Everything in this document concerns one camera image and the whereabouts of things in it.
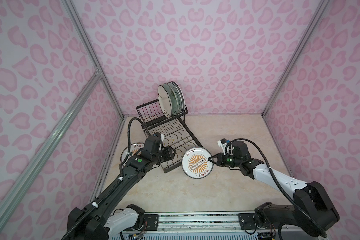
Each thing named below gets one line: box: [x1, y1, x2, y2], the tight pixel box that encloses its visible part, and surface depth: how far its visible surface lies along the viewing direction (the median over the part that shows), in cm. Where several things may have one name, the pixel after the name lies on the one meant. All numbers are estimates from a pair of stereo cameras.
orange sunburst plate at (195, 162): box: [181, 146, 214, 179], surface depth 84 cm
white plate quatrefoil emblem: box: [167, 82, 183, 115], surface depth 84 cm
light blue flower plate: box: [163, 83, 179, 116], surface depth 85 cm
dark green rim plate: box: [171, 81, 186, 114], surface depth 84 cm
